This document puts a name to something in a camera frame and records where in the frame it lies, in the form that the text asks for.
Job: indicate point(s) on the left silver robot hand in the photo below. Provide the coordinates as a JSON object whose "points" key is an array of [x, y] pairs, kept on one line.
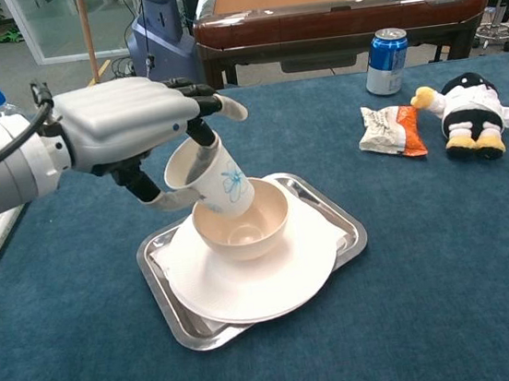
{"points": [[120, 116]]}

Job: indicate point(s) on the white paper cup blue flower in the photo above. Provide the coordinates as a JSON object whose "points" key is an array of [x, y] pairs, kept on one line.
{"points": [[231, 188]]}

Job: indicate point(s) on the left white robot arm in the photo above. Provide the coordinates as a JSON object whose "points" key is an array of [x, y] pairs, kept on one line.
{"points": [[6, 170]]}

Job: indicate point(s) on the blue machine base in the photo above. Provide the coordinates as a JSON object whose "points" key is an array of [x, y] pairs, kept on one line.
{"points": [[161, 39]]}

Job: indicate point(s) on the wooden pole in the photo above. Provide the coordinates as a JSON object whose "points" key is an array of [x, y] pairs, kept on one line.
{"points": [[87, 34]]}

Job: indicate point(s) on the white framed glass partition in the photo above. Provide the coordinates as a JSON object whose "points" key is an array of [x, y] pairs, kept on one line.
{"points": [[33, 50]]}

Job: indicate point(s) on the beige bowl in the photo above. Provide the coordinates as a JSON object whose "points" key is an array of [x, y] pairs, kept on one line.
{"points": [[252, 249]]}

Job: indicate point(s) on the white round plate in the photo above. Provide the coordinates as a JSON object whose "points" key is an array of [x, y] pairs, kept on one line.
{"points": [[248, 291]]}

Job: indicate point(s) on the steel rectangular tray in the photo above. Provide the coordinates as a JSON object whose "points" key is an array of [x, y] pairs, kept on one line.
{"points": [[198, 337]]}

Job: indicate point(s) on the brown mahjong table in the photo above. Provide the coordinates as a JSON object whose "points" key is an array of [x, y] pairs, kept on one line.
{"points": [[340, 17]]}

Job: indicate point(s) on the white orange snack packet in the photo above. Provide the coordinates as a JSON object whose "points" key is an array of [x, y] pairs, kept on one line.
{"points": [[384, 130]]}

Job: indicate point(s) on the blue white soda can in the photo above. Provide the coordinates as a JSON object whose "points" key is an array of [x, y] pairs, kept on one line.
{"points": [[385, 67]]}

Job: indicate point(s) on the blue table cloth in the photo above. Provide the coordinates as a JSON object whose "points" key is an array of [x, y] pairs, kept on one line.
{"points": [[431, 271]]}

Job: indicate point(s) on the black white penguin plush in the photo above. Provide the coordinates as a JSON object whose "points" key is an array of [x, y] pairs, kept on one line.
{"points": [[472, 110]]}

